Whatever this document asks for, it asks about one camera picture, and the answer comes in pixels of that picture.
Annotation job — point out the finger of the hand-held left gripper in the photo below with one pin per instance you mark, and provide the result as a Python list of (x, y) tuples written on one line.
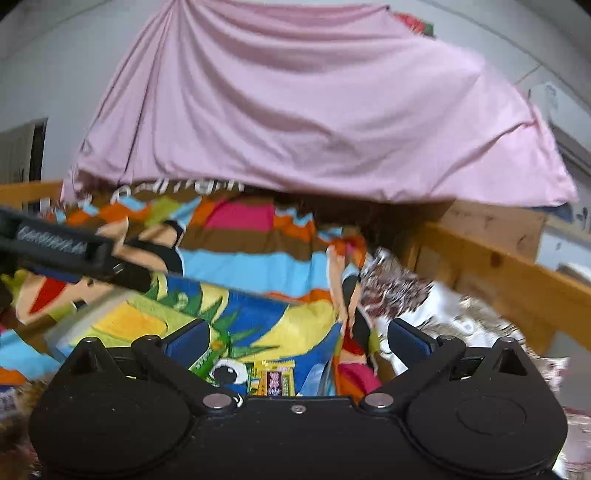
[(134, 277)]

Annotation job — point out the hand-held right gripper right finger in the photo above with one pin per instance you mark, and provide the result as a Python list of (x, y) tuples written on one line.
[(406, 344)]

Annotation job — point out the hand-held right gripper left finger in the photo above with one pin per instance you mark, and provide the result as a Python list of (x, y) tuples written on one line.
[(189, 339)]

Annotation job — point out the yellow snack packet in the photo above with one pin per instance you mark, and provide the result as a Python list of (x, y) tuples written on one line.
[(272, 376)]

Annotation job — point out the grey shallow tray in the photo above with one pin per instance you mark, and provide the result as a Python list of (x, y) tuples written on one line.
[(60, 334)]

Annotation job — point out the floral patterned cloth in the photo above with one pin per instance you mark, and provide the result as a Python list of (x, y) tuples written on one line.
[(401, 281)]

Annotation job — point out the grey door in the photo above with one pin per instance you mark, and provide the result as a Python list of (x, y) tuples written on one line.
[(18, 152)]

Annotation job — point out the colourful printed blanket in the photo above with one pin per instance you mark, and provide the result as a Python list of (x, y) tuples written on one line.
[(258, 258)]

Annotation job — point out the plywood board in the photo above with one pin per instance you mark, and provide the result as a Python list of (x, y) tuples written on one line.
[(489, 224)]

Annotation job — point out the pink bed sheet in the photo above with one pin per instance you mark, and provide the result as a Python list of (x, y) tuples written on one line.
[(300, 92)]

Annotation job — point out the white air conditioner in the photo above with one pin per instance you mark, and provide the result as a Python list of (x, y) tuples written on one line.
[(568, 138)]

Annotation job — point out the wooden bed frame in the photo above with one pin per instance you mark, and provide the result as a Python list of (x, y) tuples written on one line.
[(508, 277)]

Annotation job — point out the red green wall decoration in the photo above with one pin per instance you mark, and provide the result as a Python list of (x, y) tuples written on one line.
[(413, 23)]

